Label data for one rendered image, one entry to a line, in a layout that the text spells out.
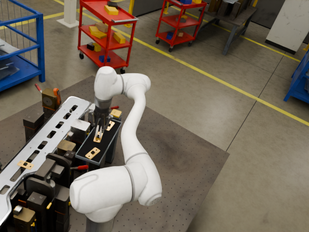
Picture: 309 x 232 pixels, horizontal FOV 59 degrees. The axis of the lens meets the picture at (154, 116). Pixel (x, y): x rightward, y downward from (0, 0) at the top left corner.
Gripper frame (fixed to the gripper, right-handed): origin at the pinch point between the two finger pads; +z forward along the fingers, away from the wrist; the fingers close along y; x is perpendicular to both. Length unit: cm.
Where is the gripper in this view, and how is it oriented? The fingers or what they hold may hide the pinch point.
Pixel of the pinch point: (99, 131)
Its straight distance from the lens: 160.0
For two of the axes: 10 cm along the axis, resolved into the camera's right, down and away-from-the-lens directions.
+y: -9.7, -2.2, -0.7
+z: -2.2, 7.6, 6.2
